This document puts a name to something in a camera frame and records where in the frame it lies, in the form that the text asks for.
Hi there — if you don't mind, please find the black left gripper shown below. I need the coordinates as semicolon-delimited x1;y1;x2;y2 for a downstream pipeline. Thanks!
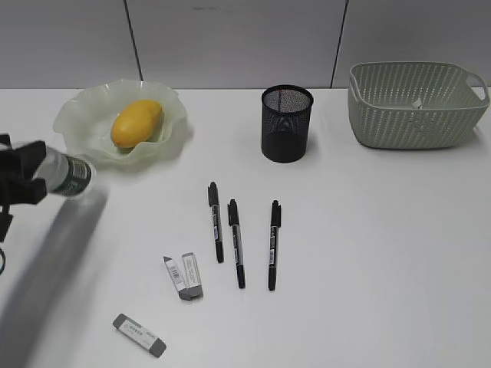
1;133;48;242

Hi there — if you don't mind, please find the clear water bottle green label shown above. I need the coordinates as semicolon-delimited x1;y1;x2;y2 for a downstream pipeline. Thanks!
33;146;96;198

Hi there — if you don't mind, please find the grey eraser with barcode sleeve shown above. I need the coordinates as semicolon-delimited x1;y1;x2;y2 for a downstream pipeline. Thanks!
163;256;192;301

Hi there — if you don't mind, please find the black marker pen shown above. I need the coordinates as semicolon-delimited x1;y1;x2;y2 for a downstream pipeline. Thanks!
227;199;246;289
208;182;224;263
268;200;282;291

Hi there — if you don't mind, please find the pale green wavy glass plate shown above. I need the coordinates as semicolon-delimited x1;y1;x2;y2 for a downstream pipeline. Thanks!
53;79;193;169

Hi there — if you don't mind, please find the pale green woven plastic basket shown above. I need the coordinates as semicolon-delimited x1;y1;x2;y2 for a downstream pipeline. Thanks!
348;61;490;150

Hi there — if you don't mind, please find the grey eraser with text sleeve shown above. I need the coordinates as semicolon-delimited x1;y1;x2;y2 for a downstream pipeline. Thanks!
182;252;203;299

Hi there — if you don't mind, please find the black mesh pen holder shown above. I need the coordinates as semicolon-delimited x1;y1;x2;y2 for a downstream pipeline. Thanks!
261;84;314;163

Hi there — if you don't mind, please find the grey eraser with green stripe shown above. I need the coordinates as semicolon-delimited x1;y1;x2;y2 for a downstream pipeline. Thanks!
113;314;166;350

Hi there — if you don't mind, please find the waste paper ball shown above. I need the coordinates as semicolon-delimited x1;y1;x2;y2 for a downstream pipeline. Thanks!
412;98;423;110

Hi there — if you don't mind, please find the yellow mango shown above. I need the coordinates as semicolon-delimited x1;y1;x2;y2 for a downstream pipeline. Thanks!
110;100;163;149

